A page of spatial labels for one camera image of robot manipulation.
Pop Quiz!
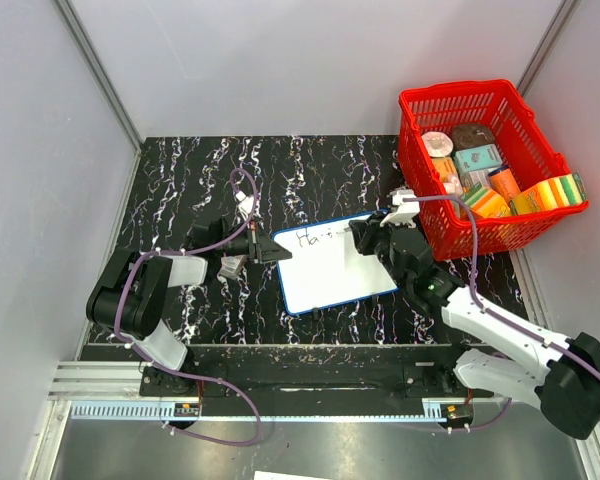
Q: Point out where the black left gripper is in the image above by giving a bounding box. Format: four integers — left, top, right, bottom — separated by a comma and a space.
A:
215, 220, 292, 265

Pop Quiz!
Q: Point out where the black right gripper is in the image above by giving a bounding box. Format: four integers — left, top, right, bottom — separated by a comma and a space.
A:
350, 211, 409, 289

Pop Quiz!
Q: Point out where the blue framed whiteboard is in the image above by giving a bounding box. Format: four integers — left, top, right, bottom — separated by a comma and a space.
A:
273, 212, 397, 316

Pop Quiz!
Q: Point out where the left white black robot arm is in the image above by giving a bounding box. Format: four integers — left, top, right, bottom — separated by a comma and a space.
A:
86, 218, 292, 396

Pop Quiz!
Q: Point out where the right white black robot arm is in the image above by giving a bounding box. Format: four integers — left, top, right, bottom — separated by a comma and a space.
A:
349, 212, 600, 440

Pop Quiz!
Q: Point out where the orange pink package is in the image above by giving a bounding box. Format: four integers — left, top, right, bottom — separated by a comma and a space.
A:
430, 156, 459, 183

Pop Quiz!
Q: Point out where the white tape roll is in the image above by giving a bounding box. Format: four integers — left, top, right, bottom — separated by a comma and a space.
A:
421, 131, 454, 158

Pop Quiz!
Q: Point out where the white grey box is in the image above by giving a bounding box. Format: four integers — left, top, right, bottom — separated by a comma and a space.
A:
460, 169, 493, 189

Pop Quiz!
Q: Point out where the green yellow sponge box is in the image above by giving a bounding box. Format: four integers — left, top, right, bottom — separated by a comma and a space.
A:
460, 184, 511, 219

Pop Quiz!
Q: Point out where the brown round item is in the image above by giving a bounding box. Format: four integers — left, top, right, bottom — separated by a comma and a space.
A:
451, 123, 495, 150

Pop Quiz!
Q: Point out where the teal box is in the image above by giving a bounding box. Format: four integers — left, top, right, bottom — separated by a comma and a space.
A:
453, 144, 502, 174

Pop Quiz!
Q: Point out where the orange cylinder package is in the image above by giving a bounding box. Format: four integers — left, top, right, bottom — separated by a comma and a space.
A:
488, 165, 521, 201

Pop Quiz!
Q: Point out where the red plastic basket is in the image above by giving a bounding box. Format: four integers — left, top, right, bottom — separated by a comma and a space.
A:
398, 80, 589, 260

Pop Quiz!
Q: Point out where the yellow orange sponge pack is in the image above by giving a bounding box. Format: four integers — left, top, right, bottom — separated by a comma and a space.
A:
509, 173, 587, 215

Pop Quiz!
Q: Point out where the white paper sheet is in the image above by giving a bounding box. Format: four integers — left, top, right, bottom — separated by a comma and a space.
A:
253, 471, 324, 480

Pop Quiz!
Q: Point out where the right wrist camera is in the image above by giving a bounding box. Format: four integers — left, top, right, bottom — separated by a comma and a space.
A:
380, 188, 420, 227

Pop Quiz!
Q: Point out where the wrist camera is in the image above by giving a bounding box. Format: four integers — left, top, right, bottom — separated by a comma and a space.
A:
235, 190, 255, 220
380, 188, 420, 227

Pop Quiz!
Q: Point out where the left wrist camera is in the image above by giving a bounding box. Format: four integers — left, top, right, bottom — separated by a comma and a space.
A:
235, 190, 255, 220

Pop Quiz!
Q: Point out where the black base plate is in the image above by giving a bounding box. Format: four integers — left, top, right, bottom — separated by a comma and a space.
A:
138, 343, 495, 401

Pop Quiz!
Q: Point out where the white slotted cable duct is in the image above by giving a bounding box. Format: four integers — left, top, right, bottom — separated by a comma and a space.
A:
70, 397, 463, 423

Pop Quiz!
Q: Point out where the aluminium rail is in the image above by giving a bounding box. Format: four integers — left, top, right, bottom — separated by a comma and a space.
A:
48, 361, 143, 400

